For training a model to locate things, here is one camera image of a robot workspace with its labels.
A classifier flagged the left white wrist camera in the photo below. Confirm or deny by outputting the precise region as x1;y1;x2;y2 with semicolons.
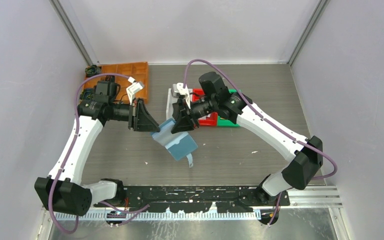
126;76;145;105

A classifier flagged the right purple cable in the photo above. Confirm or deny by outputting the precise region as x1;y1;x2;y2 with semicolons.
182;59;339;227

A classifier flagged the white plastic bin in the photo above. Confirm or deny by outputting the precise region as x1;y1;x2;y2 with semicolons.
165;88;178;120

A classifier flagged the aluminium rail frame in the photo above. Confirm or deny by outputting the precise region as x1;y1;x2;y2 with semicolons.
41;186;344;222

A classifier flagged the dark cable bundle top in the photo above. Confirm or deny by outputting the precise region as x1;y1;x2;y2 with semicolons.
84;64;102;77

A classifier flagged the purple cable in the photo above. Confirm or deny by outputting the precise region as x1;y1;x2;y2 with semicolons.
48;73;151;235
182;59;339;227

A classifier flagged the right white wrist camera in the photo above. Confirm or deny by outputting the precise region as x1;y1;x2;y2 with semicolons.
173;82;191;108

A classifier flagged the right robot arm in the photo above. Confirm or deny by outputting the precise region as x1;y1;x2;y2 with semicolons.
171;71;323;206

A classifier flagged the red plastic bin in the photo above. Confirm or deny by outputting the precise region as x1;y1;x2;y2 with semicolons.
190;88;218;127

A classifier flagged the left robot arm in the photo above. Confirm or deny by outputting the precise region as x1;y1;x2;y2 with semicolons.
34;77;160;217

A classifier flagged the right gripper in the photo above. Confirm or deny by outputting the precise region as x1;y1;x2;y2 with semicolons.
171;95;217;133

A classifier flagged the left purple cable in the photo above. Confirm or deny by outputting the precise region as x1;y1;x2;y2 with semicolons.
48;73;151;235

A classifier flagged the green plastic bin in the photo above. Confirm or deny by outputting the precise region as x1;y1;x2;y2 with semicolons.
216;89;246;127

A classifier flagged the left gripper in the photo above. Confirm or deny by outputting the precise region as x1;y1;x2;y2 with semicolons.
109;97;161;132

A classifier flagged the blue leather card holder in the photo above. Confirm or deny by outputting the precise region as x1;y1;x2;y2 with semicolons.
150;118;198;168

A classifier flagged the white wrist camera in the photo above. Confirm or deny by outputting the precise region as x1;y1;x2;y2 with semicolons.
173;82;191;108
126;76;145;105

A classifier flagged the orange compartment tray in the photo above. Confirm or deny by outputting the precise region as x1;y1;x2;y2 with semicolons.
84;61;149;104

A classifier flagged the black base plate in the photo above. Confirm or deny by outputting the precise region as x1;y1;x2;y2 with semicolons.
106;185;277;214

